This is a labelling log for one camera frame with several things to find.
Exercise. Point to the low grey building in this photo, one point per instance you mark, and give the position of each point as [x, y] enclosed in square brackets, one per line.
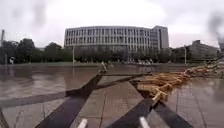
[201, 50]

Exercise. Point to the robot's own part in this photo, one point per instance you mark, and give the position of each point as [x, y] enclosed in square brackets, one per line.
[144, 122]
[82, 123]

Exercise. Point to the pile of yellow wooden planks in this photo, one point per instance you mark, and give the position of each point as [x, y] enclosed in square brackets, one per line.
[163, 83]

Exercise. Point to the wet grey paved plaza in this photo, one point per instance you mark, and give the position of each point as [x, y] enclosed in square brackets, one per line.
[110, 100]

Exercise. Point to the row of trees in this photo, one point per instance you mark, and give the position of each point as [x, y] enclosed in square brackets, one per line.
[50, 54]

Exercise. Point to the long curved pale building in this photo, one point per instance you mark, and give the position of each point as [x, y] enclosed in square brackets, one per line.
[116, 36]

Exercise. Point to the pole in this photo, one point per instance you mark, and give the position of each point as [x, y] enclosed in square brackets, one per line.
[73, 56]
[185, 56]

